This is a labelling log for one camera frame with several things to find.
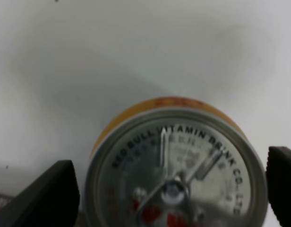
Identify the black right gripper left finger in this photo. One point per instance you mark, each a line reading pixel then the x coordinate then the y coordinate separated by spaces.
pixel 52 200

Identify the gold Red Bull can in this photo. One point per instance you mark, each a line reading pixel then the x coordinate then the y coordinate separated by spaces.
pixel 174 162

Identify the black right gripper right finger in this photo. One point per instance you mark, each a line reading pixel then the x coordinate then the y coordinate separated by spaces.
pixel 278 176

